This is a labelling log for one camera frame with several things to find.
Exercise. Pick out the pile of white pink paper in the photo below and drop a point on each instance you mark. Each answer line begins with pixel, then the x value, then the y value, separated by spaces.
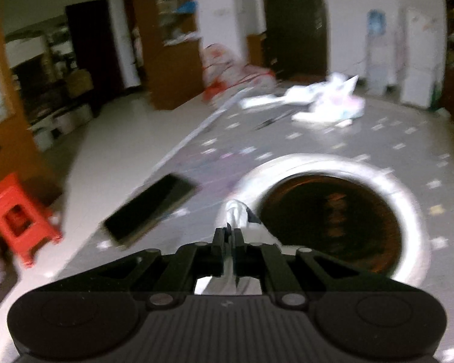
pixel 329 98

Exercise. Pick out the colourful round fan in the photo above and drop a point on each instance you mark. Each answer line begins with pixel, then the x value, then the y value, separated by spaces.
pixel 219 64

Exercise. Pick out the green broom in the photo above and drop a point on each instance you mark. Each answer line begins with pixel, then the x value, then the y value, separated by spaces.
pixel 436 96

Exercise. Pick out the white polka dot garment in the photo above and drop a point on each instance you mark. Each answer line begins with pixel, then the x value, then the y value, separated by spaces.
pixel 236 211

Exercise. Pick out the white storage bins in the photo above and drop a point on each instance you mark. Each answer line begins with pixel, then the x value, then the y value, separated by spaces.
pixel 66 121

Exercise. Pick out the white refrigerator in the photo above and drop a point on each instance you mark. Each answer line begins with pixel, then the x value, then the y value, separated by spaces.
pixel 420 56

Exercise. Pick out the black pen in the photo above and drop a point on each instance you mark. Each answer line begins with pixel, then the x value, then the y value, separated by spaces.
pixel 272 120

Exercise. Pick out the red plastic stool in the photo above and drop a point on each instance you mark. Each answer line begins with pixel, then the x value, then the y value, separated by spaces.
pixel 19 219

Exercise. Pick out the brown cardboard box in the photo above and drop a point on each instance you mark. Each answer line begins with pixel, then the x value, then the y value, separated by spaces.
pixel 256 51

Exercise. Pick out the wooden shelf cabinet with bags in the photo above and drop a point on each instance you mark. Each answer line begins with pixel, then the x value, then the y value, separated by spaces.
pixel 174 72

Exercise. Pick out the white water dispenser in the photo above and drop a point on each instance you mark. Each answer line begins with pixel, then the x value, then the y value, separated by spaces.
pixel 378 64

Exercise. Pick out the blue water bottle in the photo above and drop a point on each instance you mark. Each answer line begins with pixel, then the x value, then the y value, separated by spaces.
pixel 376 22

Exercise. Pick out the black phone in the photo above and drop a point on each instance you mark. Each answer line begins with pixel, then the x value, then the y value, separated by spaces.
pixel 147 208

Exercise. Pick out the wooden partition frame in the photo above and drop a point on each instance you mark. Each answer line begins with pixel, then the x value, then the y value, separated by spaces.
pixel 11 140

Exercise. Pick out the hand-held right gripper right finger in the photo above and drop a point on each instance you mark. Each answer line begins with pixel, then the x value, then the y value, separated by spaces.
pixel 239 249

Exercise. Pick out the dark wooden door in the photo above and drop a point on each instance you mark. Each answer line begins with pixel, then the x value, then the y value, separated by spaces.
pixel 293 22

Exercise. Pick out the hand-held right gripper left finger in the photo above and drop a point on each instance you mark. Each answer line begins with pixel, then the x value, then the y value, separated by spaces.
pixel 220 249

